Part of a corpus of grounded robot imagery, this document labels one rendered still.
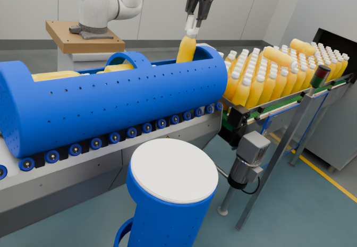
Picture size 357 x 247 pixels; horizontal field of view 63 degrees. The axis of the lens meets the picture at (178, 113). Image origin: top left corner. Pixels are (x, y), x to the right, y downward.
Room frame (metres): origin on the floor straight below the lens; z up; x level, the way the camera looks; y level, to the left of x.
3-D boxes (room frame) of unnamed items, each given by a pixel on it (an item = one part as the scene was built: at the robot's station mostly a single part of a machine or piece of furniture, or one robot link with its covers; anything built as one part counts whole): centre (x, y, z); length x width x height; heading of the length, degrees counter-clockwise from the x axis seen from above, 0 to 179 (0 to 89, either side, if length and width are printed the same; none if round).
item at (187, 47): (1.27, 0.04, 1.19); 0.07 x 0.07 x 0.19
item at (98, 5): (1.57, 0.59, 1.22); 0.18 x 0.16 x 0.22; 148
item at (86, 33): (1.55, 0.60, 1.08); 0.22 x 0.18 x 0.06; 137
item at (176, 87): (0.98, 0.21, 1.09); 0.88 x 0.28 x 0.28; 140
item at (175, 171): (0.69, -0.03, 1.03); 0.28 x 0.28 x 0.01
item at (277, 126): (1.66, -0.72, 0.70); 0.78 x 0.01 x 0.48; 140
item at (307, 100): (1.41, -0.63, 0.55); 0.04 x 0.04 x 1.10; 50
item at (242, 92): (1.36, -0.29, 1.00); 0.07 x 0.07 x 0.19
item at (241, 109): (1.25, -0.29, 0.95); 0.10 x 0.07 x 0.10; 50
